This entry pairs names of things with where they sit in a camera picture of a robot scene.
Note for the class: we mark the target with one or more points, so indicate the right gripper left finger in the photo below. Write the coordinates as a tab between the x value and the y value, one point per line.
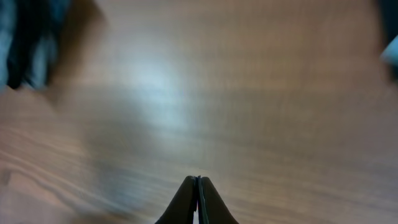
182	207

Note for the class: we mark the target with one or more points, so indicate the light teal t-shirt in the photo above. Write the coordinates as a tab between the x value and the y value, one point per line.
390	53

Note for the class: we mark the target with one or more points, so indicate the black shorts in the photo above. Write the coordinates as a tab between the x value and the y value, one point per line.
30	36

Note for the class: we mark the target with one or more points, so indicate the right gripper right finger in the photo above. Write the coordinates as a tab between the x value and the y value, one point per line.
211	207

